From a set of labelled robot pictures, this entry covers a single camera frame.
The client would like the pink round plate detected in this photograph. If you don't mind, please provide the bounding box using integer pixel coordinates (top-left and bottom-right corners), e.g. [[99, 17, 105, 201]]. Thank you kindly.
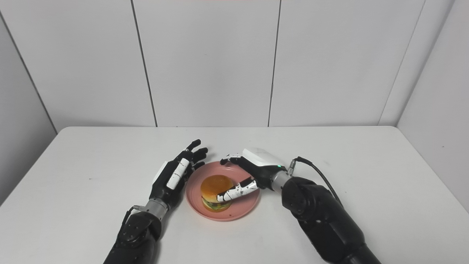
[[186, 161, 261, 222]]

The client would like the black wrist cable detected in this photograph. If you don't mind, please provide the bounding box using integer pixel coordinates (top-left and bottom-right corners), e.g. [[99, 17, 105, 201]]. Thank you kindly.
[[122, 206, 143, 226], [288, 157, 344, 208]]

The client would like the toy hamburger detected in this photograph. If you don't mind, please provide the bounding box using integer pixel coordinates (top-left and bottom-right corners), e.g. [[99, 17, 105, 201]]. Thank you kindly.
[[200, 175, 234, 213]]

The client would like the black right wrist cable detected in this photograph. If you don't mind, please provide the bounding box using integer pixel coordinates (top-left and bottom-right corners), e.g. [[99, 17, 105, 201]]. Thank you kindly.
[[288, 157, 344, 208]]

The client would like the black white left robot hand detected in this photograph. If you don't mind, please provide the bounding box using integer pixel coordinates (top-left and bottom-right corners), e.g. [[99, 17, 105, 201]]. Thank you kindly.
[[149, 139, 208, 210]]

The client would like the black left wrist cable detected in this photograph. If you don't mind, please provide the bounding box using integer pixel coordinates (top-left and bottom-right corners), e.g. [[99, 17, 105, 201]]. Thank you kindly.
[[122, 206, 143, 226]]

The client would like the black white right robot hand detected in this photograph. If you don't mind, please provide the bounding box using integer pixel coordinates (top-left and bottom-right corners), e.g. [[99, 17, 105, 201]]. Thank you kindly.
[[217, 148, 288, 203]]

